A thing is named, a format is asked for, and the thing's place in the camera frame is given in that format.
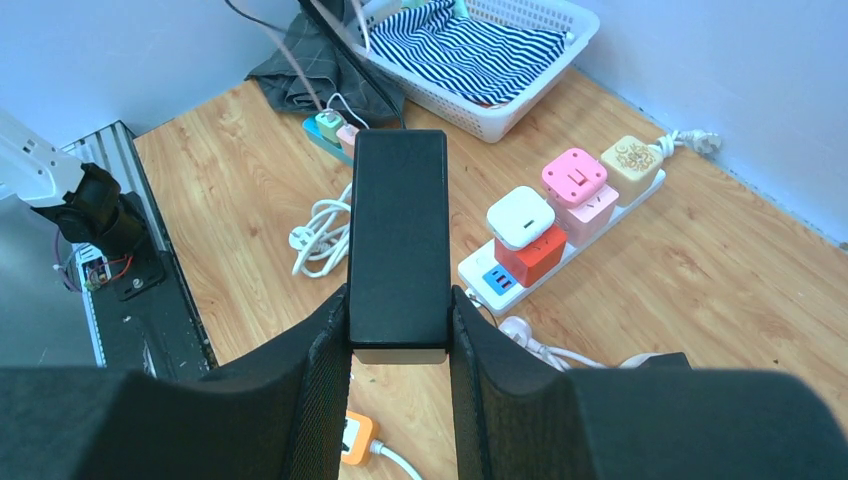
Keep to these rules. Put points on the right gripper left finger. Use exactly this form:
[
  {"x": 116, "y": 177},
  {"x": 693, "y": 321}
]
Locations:
[{"x": 275, "y": 413}]

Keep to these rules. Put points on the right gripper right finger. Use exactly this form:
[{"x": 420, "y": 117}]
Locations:
[{"x": 515, "y": 417}]

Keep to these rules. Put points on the orange power strip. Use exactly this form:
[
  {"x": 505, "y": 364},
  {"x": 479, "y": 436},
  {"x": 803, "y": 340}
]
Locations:
[{"x": 358, "y": 435}]

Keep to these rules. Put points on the black power adapter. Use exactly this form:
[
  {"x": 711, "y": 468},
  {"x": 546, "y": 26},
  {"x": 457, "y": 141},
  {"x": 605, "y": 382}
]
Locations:
[{"x": 399, "y": 269}]

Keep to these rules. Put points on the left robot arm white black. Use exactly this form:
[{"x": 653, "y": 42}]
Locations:
[{"x": 89, "y": 208}]

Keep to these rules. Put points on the red plug adapter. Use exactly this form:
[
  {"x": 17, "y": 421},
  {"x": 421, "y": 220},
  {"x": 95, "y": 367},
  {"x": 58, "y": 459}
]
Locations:
[{"x": 531, "y": 263}]

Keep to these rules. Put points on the white plug adapter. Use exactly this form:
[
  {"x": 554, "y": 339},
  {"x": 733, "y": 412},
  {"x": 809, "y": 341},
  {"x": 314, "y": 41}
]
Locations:
[{"x": 519, "y": 218}]

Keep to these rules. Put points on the pink plug adapter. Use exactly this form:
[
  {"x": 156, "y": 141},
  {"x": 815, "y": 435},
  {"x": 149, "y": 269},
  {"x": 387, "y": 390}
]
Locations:
[{"x": 576, "y": 187}]

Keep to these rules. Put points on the beige round-pattern plug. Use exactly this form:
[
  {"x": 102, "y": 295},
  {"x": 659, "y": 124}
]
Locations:
[{"x": 631, "y": 166}]

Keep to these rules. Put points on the salmon plug adapter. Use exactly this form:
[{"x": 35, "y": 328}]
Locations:
[{"x": 346, "y": 136}]

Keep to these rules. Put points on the green plug adapter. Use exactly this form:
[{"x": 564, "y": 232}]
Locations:
[{"x": 328, "y": 122}]

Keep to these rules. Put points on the white plastic basket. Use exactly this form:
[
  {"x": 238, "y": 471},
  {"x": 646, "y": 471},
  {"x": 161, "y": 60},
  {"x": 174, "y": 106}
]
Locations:
[{"x": 488, "y": 123}]

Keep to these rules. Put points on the dark grey plaid cloth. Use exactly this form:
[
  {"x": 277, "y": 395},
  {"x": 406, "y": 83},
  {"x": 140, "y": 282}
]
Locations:
[{"x": 327, "y": 71}]

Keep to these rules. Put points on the blue white striped cloth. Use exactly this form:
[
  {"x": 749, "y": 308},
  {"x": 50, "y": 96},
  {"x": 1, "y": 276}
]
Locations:
[{"x": 482, "y": 62}]

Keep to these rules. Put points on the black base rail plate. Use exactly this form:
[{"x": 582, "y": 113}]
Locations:
[{"x": 140, "y": 312}]

